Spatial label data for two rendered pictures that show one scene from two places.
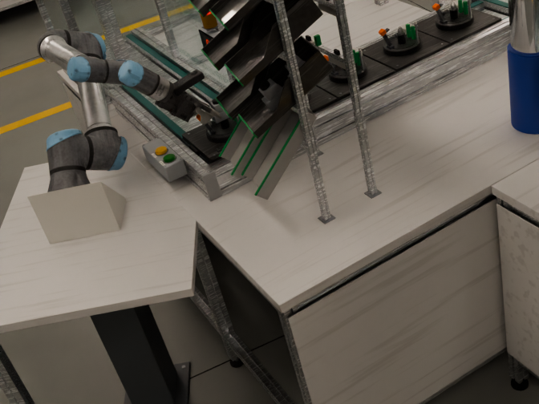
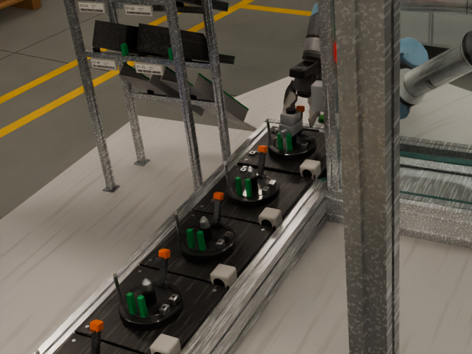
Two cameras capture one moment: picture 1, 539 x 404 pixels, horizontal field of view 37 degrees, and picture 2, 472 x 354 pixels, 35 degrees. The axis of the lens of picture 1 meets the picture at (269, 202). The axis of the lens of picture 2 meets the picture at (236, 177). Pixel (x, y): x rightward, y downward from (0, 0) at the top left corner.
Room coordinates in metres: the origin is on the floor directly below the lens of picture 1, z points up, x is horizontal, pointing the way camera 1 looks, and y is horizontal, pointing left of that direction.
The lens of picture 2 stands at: (3.80, -1.21, 1.99)
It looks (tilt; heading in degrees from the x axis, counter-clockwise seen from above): 30 degrees down; 143
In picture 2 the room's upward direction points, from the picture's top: 7 degrees counter-clockwise
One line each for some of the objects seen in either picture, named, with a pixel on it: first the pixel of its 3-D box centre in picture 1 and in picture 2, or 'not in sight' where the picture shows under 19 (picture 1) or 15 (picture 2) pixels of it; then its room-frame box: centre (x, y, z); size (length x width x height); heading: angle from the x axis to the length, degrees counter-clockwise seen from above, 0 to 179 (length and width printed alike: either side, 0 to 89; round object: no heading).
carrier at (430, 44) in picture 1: (401, 36); (148, 293); (2.67, -0.62, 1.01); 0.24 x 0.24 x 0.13; 21
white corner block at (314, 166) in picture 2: not in sight; (310, 170); (2.53, 0.02, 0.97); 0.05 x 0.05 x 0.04; 21
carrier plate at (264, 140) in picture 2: (227, 134); (292, 151); (2.40, 0.08, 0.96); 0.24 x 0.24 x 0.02; 21
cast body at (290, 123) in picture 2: (221, 107); (289, 121); (2.40, 0.07, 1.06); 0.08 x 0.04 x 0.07; 107
